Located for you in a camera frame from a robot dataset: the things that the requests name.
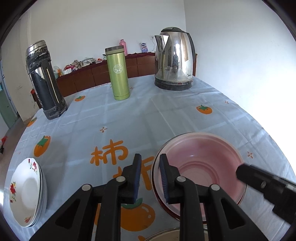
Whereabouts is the white enamel floral bowl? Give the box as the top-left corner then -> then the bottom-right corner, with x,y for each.
144,225 -> 209,241

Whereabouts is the pink thermos bottle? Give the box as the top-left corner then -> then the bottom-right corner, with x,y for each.
119,39 -> 127,56

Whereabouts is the red flower white plate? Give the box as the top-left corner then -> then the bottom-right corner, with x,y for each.
9,158 -> 41,227

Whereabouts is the persimmon print tablecloth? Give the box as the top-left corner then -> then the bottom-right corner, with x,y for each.
4,75 -> 295,240

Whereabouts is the black steel thermos jug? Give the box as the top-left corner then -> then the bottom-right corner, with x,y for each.
26,40 -> 67,120

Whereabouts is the green thermos tumbler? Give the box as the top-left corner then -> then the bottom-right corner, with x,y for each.
105,45 -> 130,100

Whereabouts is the red pink plastic bowl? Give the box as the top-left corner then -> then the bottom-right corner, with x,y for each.
151,133 -> 246,219

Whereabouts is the green door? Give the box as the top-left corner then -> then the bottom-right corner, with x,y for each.
0,82 -> 18,128

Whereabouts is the stainless steel electric kettle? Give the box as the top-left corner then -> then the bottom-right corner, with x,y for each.
154,27 -> 196,91

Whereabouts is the dark red wooden sideboard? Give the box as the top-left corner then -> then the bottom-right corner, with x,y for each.
31,52 -> 198,110

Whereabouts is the blue patterned white plate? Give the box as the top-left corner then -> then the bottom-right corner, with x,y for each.
34,172 -> 48,227

